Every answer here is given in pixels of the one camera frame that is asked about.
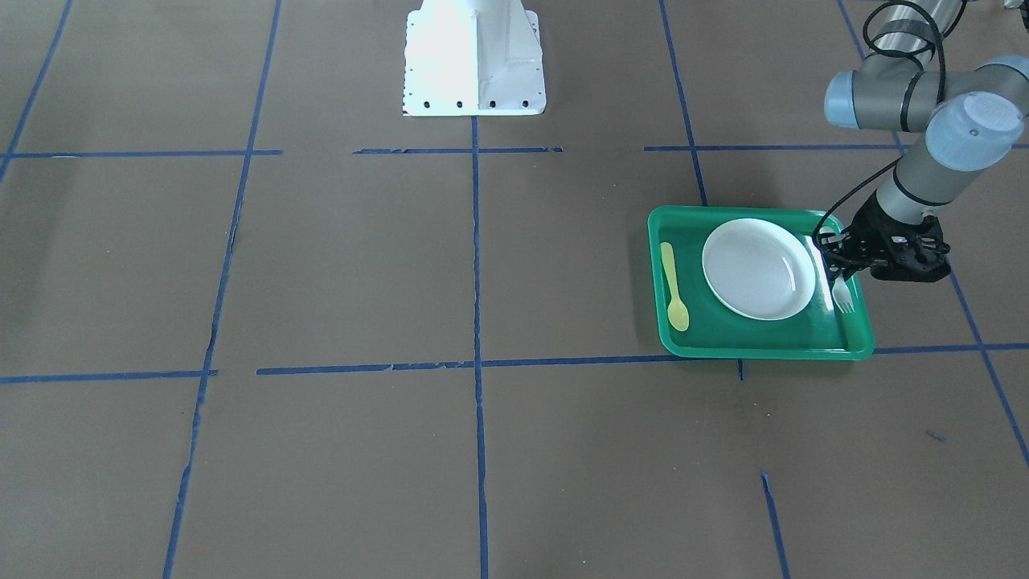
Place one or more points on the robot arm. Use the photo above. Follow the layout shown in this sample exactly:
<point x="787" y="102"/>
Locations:
<point x="965" y="121"/>

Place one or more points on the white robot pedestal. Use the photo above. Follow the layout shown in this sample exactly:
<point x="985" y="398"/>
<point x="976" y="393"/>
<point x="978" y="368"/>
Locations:
<point x="466" y="58"/>

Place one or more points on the green plastic tray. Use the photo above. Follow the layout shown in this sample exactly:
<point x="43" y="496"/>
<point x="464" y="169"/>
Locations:
<point x="818" y="332"/>

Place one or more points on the yellow plastic spoon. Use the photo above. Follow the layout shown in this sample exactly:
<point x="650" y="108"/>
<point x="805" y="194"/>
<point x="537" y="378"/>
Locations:
<point x="676" y="310"/>

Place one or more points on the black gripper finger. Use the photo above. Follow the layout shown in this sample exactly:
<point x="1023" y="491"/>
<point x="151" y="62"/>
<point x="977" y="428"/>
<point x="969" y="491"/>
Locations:
<point x="841" y="258"/>

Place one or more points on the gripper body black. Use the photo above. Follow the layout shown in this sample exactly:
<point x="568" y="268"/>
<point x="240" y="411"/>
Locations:
<point x="870" y="223"/>

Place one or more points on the white round plate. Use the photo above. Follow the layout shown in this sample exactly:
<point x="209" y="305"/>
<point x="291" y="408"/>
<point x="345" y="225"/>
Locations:
<point x="758" y="269"/>

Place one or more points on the pale green plastic fork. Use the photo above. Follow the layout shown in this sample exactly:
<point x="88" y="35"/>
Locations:
<point x="842" y="297"/>

